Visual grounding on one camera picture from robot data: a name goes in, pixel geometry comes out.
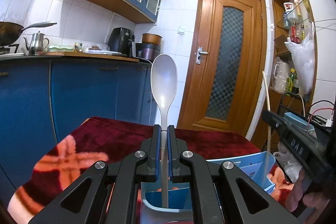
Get wooden chopstick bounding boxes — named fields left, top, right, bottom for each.
left=261, top=70, right=272, bottom=188

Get beige plastic spoon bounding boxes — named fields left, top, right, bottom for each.
left=151, top=54, right=178, bottom=208

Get person's right hand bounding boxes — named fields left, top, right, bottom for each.
left=285, top=168, right=330, bottom=223

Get clear plastic bag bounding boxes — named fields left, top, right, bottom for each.
left=273, top=141, right=302, bottom=183

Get blue utensil holder box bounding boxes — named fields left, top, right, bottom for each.
left=139, top=152, right=276, bottom=223

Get plush floral blanket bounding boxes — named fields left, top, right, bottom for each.
left=7, top=116, right=295, bottom=224

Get white plastic bag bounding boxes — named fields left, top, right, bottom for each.
left=284, top=22, right=315, bottom=95

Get wooden door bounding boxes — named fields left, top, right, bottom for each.
left=177, top=0, right=267, bottom=136

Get blue lower cabinets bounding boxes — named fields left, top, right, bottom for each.
left=1, top=56, right=155, bottom=204

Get wooden shelf niche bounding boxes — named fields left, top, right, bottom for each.
left=271, top=0, right=317, bottom=106

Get brown pot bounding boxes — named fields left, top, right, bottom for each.
left=142, top=34, right=162, bottom=46

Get steel kettle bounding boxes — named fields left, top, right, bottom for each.
left=24, top=31, right=50, bottom=56

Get black wok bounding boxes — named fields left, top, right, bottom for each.
left=0, top=22, right=57, bottom=47

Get black wire rack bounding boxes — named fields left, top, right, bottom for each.
left=277, top=92, right=331, bottom=140

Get red cable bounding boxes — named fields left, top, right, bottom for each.
left=305, top=107, right=334, bottom=119

